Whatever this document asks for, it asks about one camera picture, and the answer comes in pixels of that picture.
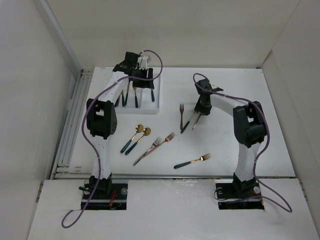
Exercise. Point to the gold spoon green handle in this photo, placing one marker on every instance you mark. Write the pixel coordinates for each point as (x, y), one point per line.
(145, 132)
(152, 95)
(138, 129)

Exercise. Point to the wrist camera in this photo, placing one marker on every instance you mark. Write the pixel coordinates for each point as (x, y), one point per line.
(215, 88)
(143, 62)

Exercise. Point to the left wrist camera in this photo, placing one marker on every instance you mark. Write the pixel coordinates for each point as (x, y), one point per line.
(143, 62)

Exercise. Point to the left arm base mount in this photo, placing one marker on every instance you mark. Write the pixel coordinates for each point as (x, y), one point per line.
(109, 195)

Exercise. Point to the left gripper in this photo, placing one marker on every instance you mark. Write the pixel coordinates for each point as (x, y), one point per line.
(144, 84)

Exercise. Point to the rose gold fork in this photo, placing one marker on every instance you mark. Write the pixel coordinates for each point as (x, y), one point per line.
(166, 140)

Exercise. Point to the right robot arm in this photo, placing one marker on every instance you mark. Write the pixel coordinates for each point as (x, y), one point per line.
(249, 127)

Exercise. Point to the aluminium rail frame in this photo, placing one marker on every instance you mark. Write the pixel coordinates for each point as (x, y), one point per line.
(71, 125)

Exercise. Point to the silver fork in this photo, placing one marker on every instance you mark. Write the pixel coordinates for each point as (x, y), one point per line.
(153, 146)

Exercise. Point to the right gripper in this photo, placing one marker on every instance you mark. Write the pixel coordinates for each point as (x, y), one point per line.
(198, 107)

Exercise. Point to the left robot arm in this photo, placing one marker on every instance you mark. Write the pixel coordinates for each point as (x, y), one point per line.
(100, 120)

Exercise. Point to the silver spoon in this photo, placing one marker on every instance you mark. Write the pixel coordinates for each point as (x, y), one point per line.
(194, 125)

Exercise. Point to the gold fork green handle front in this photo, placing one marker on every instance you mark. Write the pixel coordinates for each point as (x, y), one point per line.
(201, 159)

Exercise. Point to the gold knife green handle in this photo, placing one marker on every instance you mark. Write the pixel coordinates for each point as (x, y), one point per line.
(122, 98)
(127, 94)
(117, 102)

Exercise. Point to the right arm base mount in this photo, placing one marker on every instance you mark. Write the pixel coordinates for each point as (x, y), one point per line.
(230, 198)

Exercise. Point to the copper fork green handle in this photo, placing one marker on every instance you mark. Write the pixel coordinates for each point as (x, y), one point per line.
(181, 110)

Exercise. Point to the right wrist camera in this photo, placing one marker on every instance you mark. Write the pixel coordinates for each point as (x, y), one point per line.
(215, 88)

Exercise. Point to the white three-compartment cutlery tray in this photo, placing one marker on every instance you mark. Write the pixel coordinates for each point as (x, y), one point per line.
(145, 104)

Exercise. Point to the gold fork green handle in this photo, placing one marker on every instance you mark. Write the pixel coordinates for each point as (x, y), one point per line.
(201, 159)
(135, 97)

